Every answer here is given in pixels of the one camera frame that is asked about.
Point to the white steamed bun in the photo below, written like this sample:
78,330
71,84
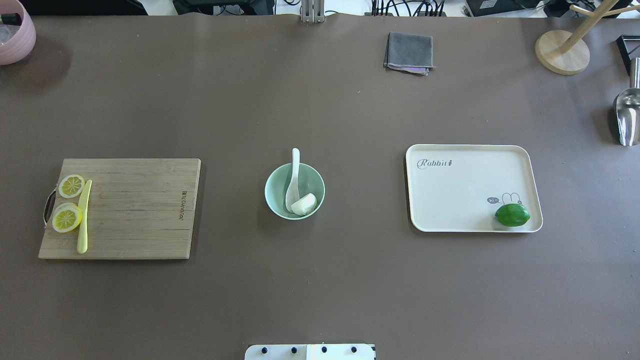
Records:
305,205

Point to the white ceramic spoon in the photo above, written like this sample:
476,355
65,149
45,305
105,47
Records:
292,192

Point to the mint green bowl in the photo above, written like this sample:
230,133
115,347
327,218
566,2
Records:
309,182

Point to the pink bowl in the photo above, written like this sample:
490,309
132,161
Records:
19,45

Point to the cream rabbit tray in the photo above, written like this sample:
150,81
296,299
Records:
458,188

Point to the grey folded cloth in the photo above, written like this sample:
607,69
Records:
410,53

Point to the wooden cutting board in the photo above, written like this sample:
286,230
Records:
138,209

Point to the green lime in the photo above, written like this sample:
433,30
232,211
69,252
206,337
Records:
512,215

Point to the yellow plastic knife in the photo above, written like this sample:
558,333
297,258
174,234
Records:
83,205

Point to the upper lemon slice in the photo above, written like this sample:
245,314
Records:
71,186

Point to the lemon slice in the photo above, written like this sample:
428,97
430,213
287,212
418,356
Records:
71,186
66,217

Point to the lower lemon slice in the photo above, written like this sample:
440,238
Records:
66,217

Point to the wooden mug tree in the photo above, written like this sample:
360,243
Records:
564,52

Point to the metal scoop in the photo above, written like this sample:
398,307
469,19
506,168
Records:
627,108

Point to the aluminium frame post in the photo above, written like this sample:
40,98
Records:
312,11

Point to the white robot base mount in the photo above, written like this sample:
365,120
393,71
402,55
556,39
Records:
318,351

